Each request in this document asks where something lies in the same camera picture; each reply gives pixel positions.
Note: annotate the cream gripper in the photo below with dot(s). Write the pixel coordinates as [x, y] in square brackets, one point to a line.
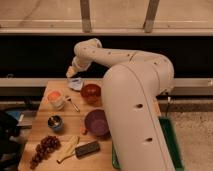
[72, 71]

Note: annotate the white blue towel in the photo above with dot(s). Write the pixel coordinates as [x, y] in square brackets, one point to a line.
[75, 84]

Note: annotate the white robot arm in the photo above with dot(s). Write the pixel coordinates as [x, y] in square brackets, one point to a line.
[129, 90]

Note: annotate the green plastic tray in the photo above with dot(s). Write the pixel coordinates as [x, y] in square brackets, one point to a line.
[172, 143]

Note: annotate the metal spoon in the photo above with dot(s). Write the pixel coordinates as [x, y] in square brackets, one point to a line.
[68, 98]

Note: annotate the orange bowl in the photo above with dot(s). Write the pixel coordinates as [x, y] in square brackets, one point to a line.
[91, 93]

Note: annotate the white cup orange lid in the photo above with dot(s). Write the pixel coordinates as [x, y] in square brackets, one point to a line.
[55, 98]

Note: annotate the blue metal cup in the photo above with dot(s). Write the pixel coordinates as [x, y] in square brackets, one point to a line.
[55, 123]

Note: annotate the purple bowl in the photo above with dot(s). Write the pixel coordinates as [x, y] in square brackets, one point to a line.
[96, 123]

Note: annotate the small orange carrot piece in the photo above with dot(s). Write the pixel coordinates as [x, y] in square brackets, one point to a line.
[83, 130]

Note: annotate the bunch of red grapes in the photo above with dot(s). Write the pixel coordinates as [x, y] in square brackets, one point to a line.
[43, 150]

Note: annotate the dark grey sponge block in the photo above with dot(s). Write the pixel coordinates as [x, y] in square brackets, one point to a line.
[86, 149]

